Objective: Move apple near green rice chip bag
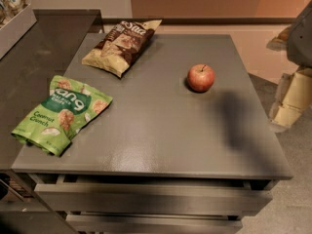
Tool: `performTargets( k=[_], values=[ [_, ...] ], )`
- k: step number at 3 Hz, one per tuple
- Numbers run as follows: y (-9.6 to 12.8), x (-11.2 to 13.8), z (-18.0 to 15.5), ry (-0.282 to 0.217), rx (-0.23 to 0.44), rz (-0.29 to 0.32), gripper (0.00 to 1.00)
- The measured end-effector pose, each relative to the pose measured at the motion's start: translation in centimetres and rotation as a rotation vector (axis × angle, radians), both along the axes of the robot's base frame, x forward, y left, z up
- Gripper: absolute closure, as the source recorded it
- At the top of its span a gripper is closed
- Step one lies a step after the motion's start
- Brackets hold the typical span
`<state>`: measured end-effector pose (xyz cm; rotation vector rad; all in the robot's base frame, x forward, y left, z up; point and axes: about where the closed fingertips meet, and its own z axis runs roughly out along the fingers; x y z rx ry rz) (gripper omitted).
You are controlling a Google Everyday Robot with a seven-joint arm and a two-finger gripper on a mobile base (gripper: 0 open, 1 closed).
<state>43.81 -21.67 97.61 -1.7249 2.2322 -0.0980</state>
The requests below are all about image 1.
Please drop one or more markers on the upper grey drawer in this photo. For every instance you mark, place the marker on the upper grey drawer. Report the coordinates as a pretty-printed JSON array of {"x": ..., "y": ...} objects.
[{"x": 153, "y": 195}]

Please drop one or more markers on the grey tray with snack bags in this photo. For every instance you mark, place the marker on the grey tray with snack bags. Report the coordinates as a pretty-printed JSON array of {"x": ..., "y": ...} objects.
[{"x": 16, "y": 18}]

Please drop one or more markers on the green rice chip bag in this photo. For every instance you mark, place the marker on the green rice chip bag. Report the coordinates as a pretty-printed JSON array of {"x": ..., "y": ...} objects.
[{"x": 53, "y": 123}]

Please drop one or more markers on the brown and cream chip bag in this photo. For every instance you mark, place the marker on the brown and cream chip bag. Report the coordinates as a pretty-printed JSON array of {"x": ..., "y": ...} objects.
[{"x": 121, "y": 47}]

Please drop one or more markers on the grey drawer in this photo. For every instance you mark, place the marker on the grey drawer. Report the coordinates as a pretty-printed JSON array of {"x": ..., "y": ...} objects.
[
  {"x": 153, "y": 195},
  {"x": 151, "y": 225}
]

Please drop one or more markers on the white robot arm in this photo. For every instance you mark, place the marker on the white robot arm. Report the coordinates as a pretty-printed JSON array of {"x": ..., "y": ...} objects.
[{"x": 296, "y": 40}]

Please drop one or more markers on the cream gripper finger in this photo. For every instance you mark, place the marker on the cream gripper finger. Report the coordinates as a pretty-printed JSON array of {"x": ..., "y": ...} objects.
[
  {"x": 280, "y": 114},
  {"x": 299, "y": 95}
]

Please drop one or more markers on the lower grey drawer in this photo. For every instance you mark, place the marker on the lower grey drawer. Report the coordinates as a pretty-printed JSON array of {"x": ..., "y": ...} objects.
[{"x": 151, "y": 225}]

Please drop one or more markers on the red apple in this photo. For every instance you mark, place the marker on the red apple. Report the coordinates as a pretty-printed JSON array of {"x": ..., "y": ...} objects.
[{"x": 200, "y": 78}]

